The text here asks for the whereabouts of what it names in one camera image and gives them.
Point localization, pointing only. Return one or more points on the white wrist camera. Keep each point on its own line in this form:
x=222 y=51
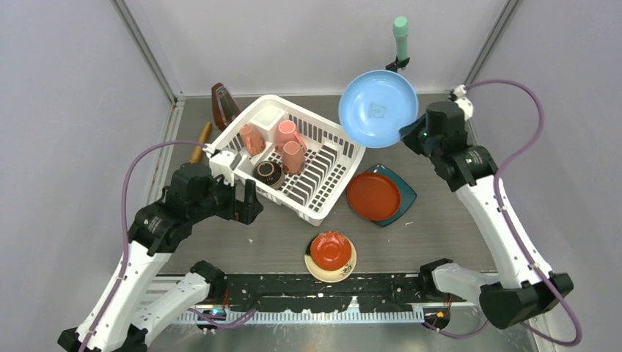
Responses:
x=222 y=163
x=458 y=95

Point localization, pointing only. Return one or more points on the white plastic dish rack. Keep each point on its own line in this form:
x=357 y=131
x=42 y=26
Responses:
x=331 y=158

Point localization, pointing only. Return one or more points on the pink cup white inside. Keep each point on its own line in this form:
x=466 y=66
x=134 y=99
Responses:
x=287 y=131

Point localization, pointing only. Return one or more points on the orange saucer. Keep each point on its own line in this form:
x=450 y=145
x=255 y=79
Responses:
x=330 y=250

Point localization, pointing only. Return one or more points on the light blue plate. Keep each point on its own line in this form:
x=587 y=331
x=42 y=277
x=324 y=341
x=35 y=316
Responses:
x=375 y=106

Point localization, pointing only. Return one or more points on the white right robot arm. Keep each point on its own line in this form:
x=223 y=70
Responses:
x=522 y=287

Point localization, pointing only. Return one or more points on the wooden rolling pin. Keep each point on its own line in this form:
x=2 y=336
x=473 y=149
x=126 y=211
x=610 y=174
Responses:
x=197 y=153

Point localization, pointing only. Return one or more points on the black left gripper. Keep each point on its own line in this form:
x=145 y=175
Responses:
x=243 y=210

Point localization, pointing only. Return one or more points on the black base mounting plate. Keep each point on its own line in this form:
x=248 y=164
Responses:
x=301 y=292

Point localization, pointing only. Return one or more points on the green microphone on stand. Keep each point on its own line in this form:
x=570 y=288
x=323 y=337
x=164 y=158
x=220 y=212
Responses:
x=400 y=30

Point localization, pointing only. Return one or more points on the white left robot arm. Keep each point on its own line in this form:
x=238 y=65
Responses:
x=117 y=323

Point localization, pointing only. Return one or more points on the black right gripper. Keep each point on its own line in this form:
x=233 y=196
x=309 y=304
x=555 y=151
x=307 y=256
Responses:
x=408 y=135

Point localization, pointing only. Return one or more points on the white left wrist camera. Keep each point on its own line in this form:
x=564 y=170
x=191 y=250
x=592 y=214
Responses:
x=222 y=163

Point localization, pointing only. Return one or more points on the cream patterned plate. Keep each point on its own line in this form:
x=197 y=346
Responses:
x=332 y=276

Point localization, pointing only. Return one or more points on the dark green square plate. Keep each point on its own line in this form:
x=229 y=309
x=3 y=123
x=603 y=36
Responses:
x=407 y=193

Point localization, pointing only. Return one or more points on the red round plate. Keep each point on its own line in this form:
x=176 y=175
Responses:
x=373 y=196

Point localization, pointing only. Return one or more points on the pink mug with handle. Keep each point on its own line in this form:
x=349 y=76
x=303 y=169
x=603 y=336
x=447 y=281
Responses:
x=252 y=139

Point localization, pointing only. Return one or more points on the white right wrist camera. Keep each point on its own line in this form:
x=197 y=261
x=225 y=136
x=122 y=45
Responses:
x=458 y=95

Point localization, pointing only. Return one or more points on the brown wooden metronome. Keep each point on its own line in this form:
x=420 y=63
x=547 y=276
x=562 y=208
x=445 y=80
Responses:
x=224 y=108

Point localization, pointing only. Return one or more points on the brown ceramic bowl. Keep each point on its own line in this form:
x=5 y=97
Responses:
x=270 y=173

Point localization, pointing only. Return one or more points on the white mug pink handle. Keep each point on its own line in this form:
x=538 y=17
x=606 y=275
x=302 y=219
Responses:
x=293 y=160

